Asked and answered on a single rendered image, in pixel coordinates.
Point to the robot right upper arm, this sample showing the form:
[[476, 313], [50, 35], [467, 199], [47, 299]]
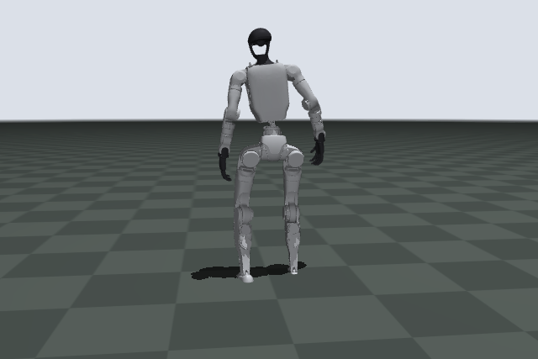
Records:
[[294, 75]]

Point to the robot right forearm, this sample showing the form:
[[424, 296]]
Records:
[[316, 121]]

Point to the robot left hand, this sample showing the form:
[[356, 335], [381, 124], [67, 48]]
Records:
[[222, 162]]

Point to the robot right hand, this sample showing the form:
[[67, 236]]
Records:
[[319, 147]]

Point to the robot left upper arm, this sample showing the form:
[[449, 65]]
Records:
[[236, 81]]

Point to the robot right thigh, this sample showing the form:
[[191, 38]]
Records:
[[291, 179]]

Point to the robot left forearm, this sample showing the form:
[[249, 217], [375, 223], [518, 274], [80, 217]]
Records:
[[226, 134]]

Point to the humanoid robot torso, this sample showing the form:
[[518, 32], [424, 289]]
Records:
[[267, 91]]

